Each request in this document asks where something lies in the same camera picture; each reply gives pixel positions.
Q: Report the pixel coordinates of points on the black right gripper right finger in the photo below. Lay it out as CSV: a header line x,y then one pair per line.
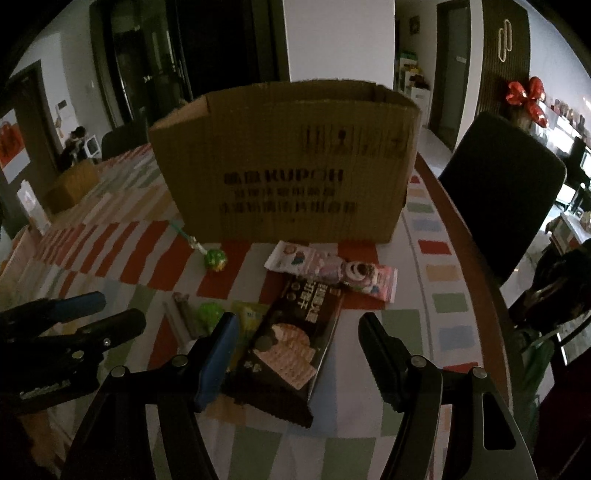
x,y
407,382

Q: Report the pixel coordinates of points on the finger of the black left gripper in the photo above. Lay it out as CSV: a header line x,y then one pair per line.
x,y
44,313
111,329

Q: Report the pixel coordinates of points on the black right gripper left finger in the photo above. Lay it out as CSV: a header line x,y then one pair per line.
x,y
208,361

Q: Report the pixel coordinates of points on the dark biscuit packet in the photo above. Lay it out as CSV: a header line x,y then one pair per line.
x,y
282,360

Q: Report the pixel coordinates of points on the pink snack packet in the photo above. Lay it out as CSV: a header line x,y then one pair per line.
x,y
375,280

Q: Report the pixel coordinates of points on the yellow snack packet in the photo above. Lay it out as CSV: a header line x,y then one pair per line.
x,y
249,315

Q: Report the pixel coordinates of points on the colourful striped tablecloth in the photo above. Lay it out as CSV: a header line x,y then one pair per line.
x,y
117,240

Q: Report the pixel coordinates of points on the green lollipop with stick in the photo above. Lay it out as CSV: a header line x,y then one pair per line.
x,y
214,259

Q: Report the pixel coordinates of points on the brown cardboard box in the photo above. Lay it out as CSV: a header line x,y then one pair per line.
x,y
322,161

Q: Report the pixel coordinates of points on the black chair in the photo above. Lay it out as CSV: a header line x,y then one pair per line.
x,y
503,182

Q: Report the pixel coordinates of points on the red bow balloon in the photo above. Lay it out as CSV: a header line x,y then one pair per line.
x,y
528,98

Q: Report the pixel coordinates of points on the red and white wall picture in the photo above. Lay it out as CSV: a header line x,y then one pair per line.
x,y
13,154

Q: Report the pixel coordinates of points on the dark wall panel with logo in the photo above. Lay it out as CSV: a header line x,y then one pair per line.
x,y
506,55

